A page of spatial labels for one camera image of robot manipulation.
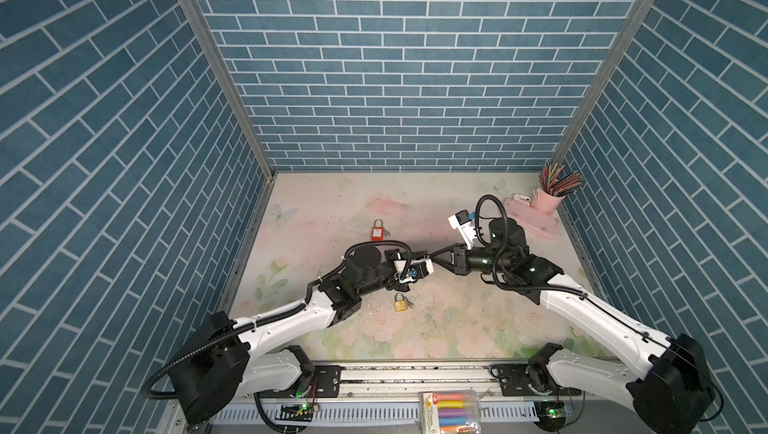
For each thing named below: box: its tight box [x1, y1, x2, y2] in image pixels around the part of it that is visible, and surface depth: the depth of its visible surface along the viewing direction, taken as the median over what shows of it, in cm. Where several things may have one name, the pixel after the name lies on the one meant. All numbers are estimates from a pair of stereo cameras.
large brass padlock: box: [394, 292, 408, 312], surface depth 88 cm
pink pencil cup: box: [530, 187, 565, 215], surface depth 107 cm
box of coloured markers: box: [419, 389, 482, 434], surface depth 70 cm
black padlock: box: [419, 253, 430, 276], surface depth 63 cm
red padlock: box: [371, 218, 385, 241], surface depth 103 cm
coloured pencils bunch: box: [538, 162, 584, 197], surface depth 104 cm
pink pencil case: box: [504, 198, 560, 240], surface depth 106 cm
